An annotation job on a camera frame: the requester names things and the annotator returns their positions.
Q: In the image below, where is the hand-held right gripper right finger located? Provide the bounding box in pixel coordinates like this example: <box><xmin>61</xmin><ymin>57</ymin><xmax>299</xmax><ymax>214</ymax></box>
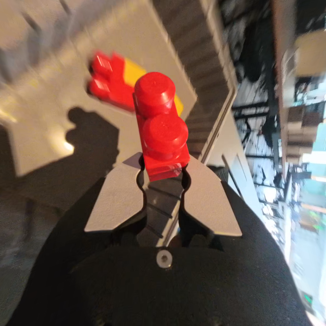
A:
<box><xmin>178</xmin><ymin>156</ymin><xmax>243</xmax><ymax>237</ymax></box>

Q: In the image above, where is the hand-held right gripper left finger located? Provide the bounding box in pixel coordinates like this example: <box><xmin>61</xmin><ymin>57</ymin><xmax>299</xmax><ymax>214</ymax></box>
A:
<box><xmin>84</xmin><ymin>152</ymin><xmax>148</xmax><ymax>233</ymax></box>

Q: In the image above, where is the yellow single-stud block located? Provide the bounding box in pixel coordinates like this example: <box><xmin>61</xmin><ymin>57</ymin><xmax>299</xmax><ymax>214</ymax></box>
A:
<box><xmin>123</xmin><ymin>58</ymin><xmax>184</xmax><ymax>116</ymax></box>

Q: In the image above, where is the red two-stud block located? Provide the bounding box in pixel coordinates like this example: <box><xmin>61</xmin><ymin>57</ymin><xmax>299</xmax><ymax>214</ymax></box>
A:
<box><xmin>132</xmin><ymin>72</ymin><xmax>191</xmax><ymax>182</ymax></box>
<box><xmin>88</xmin><ymin>51</ymin><xmax>137</xmax><ymax>112</ymax></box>

